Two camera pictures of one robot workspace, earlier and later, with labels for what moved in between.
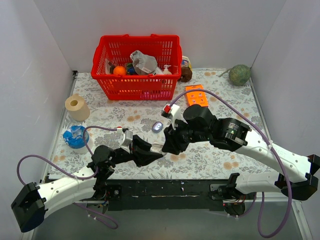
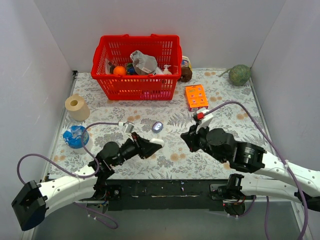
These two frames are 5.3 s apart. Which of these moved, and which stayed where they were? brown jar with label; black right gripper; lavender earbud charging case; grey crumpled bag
Moved: black right gripper
Stayed: brown jar with label; grey crumpled bag; lavender earbud charging case
